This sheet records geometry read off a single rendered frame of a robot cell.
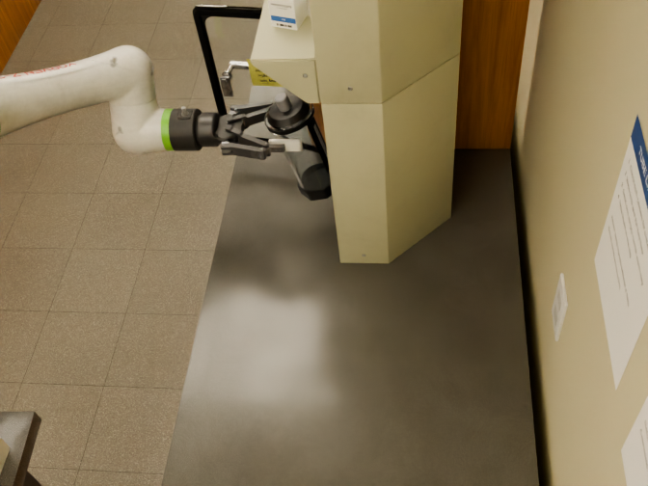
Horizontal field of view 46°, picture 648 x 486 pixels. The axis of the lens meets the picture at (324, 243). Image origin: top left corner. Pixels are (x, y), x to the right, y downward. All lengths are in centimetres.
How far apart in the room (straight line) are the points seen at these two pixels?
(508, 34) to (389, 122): 44
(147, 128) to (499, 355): 88
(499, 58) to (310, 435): 92
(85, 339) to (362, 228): 157
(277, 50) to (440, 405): 74
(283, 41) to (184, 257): 179
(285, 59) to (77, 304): 191
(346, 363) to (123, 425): 129
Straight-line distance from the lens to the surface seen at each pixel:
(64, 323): 305
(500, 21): 175
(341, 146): 147
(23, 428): 171
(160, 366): 281
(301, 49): 137
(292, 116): 160
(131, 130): 170
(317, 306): 168
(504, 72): 184
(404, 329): 164
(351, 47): 132
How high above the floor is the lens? 232
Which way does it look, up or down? 51 degrees down
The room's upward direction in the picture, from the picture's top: 8 degrees counter-clockwise
